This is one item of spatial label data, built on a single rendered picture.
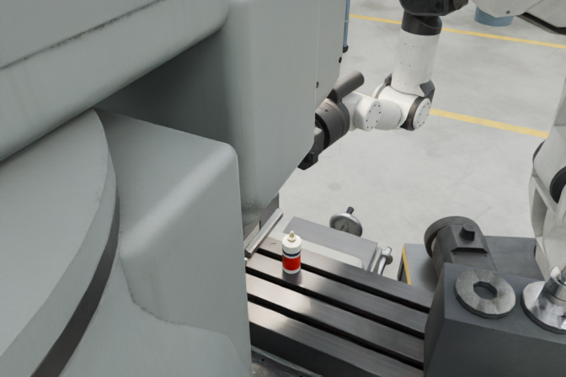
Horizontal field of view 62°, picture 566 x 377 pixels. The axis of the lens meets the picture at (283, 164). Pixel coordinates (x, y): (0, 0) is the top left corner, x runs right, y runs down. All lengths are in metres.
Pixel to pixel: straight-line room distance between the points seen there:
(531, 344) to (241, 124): 0.57
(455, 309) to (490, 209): 2.03
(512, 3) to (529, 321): 0.56
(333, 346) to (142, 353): 0.69
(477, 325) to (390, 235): 1.72
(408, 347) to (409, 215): 1.70
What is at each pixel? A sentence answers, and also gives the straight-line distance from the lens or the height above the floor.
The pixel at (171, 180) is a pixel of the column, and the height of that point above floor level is 1.53.
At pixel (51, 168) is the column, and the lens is 0.26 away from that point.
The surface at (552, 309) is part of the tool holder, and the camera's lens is 0.83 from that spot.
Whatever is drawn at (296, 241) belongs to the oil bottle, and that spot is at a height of 0.99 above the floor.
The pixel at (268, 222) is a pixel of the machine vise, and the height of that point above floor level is 0.92.
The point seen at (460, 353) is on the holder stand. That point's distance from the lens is 0.85.
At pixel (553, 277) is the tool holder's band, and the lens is 0.80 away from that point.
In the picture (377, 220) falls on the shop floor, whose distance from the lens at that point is 2.56.
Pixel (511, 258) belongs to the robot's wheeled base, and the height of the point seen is 0.57.
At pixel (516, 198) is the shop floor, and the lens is 2.95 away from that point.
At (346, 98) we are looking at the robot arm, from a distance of 0.94.
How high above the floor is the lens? 1.70
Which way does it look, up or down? 36 degrees down
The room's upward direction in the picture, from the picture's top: straight up
